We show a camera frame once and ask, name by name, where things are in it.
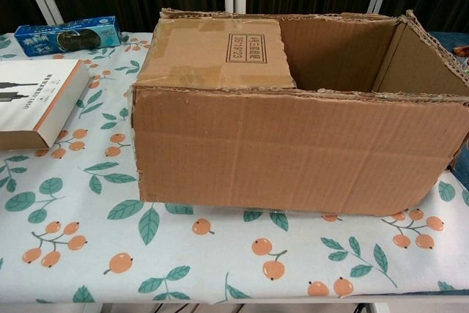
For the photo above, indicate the large brown cardboard box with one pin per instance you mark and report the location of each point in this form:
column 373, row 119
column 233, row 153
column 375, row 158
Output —
column 293, row 151

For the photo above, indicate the leaf and fruit print tablecloth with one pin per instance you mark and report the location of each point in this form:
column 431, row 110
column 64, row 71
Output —
column 220, row 247

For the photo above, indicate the blue cookie box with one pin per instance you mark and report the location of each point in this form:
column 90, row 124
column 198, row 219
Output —
column 66, row 36

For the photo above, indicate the green orange snack packet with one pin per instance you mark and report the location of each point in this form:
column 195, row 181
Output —
column 463, row 51

